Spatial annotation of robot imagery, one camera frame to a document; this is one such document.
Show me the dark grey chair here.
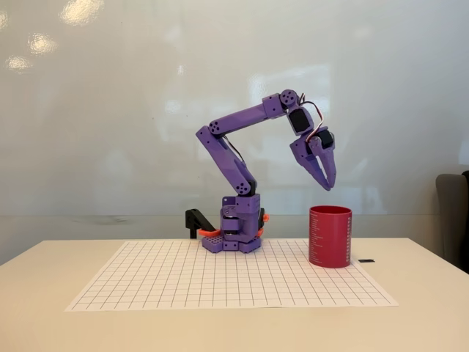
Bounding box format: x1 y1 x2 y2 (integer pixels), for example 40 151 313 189
435 169 469 274

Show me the white grid paper sheet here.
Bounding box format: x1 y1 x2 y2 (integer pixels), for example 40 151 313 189
64 239 399 313

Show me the red cup with white print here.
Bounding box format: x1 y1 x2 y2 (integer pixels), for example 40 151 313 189
308 205 353 270

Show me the red white black servo cable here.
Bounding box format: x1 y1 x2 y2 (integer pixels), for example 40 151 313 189
297 92 328 144

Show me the black clamp with orange handle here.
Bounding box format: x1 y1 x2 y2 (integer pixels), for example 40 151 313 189
184 208 222 240
257 207 272 238

